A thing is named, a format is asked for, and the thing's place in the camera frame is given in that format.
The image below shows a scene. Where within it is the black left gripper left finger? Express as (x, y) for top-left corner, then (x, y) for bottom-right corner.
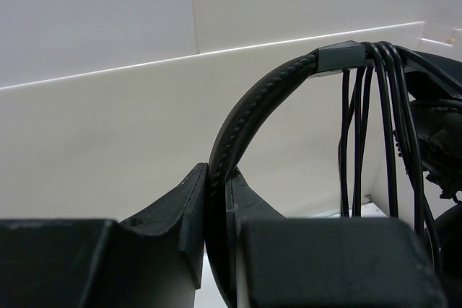
(1, 163), (207, 307)

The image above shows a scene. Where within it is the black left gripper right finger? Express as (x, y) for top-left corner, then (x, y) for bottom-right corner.
(225, 171), (448, 307)

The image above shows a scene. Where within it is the black headset with microphone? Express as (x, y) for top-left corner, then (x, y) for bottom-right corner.
(205, 41), (461, 307)

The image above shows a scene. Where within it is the thin black headset cable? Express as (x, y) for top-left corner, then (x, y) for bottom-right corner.
(337, 40), (447, 287)

